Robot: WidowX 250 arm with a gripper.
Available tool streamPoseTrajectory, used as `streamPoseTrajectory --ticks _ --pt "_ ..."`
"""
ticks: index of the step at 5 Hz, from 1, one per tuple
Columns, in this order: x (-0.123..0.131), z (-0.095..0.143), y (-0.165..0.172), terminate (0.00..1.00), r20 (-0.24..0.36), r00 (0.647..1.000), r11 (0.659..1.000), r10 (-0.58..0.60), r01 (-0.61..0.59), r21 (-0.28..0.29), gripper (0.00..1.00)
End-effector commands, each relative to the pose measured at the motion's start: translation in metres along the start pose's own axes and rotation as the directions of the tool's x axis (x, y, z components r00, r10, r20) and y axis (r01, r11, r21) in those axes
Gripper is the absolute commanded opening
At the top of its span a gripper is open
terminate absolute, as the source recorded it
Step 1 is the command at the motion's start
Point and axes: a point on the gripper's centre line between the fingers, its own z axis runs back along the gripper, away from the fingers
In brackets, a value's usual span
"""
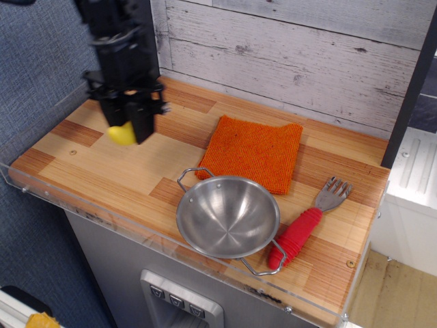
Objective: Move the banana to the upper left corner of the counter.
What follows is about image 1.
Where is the grey toy cabinet front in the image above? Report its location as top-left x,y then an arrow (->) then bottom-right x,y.
66,212 -> 313,327

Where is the small steel bowl with handles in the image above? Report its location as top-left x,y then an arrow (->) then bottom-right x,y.
176,174 -> 287,276

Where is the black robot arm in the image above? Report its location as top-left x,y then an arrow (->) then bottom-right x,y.
75,1 -> 167,144

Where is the red handled toy fork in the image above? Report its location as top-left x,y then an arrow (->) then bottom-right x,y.
268,177 -> 353,269

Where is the yellow toy banana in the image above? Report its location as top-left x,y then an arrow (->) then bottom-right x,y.
107,121 -> 137,146

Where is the orange woven cloth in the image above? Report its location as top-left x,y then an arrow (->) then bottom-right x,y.
196,115 -> 303,195

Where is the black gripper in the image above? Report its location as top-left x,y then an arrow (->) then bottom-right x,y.
83,37 -> 169,144

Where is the black and yellow object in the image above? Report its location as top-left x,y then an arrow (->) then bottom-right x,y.
1,286 -> 62,327

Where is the silver button dispenser panel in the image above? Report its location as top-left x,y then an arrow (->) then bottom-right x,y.
140,269 -> 225,327

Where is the clear acrylic table guard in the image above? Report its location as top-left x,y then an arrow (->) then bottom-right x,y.
0,47 -> 390,325

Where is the dark right upright post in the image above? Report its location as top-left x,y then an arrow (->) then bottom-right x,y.
380,8 -> 436,169

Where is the white ribbed side counter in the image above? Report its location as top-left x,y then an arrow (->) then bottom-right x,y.
369,127 -> 436,275

